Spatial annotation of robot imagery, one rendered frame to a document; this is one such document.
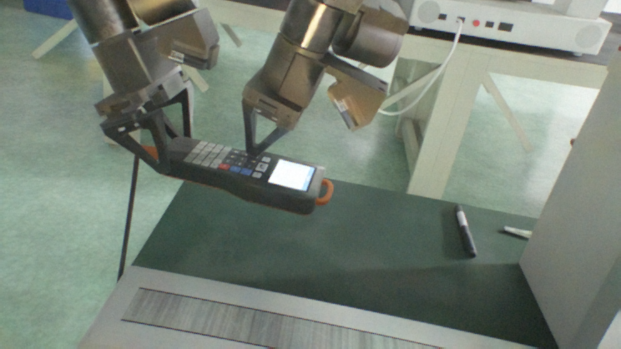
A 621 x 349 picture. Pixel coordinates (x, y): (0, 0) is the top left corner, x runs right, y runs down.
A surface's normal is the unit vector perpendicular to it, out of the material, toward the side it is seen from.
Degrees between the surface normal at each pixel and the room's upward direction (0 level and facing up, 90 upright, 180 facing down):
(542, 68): 90
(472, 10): 90
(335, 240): 0
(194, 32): 90
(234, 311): 0
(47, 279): 0
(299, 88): 90
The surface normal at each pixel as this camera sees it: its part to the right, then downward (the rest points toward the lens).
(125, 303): 0.16, -0.87
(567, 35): -0.11, 0.45
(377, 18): 0.20, 0.74
